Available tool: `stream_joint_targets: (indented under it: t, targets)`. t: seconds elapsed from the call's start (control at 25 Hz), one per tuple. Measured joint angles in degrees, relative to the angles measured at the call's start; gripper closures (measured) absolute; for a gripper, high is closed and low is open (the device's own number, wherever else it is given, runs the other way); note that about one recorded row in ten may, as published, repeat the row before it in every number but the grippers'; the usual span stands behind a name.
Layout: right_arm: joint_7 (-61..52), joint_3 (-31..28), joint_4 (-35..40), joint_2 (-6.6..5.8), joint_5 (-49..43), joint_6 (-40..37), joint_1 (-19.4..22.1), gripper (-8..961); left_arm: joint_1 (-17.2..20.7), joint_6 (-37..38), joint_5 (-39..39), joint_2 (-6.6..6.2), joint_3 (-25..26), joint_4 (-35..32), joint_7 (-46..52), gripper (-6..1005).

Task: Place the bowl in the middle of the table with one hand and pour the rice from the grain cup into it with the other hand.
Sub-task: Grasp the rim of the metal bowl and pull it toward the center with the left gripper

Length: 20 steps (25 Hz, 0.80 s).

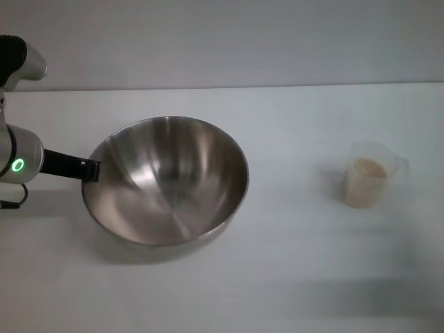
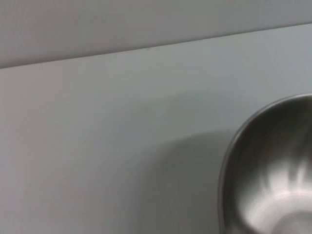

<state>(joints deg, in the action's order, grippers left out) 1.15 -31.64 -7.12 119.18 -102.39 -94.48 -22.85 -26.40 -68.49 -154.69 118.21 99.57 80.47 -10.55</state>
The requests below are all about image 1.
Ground clear plastic measuring cup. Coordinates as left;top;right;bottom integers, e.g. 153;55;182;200
343;139;411;209

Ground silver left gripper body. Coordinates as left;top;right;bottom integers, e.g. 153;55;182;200
8;125;46;184

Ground white rice grains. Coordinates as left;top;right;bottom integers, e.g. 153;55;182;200
345;157;389;208

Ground stainless steel mixing bowl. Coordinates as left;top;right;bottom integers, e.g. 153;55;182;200
81;116;250;248

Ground black cable with silver plug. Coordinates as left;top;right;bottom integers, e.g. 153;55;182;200
0;182;29;210

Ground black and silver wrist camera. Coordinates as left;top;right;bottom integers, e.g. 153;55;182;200
0;34;48;93

